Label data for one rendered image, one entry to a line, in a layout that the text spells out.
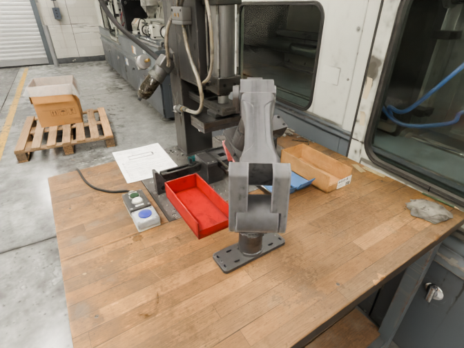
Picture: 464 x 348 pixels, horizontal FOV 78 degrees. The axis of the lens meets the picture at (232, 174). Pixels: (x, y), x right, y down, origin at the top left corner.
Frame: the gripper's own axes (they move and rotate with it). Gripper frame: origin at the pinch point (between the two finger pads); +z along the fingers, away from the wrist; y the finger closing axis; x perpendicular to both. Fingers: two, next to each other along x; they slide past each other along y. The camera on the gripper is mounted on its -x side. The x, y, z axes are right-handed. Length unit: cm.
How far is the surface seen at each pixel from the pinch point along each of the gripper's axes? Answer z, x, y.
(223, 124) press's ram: 9.2, -9.9, 20.0
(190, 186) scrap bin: 27.1, 4.2, 10.3
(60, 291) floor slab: 139, 67, 25
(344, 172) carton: 13.0, -46.5, -11.4
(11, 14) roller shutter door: 454, 64, 830
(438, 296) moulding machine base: 32, -66, -66
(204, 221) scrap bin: 18.6, 8.6, -6.4
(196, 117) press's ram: 10.5, -2.9, 26.4
